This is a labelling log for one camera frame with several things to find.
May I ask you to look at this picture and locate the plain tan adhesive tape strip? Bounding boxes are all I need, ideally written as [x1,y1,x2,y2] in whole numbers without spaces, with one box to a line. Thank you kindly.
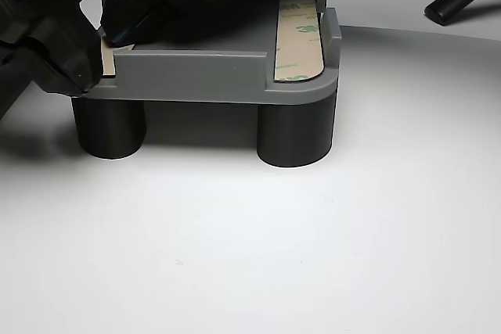
[99,34,136,76]

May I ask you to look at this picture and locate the tan tape strip green logo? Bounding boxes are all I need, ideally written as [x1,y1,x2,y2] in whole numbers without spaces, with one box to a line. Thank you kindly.
[272,0,326,83]

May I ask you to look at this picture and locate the gray plastic fixture dark legs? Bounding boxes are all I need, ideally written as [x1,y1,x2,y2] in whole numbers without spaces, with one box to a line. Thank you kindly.
[71,0,344,169]

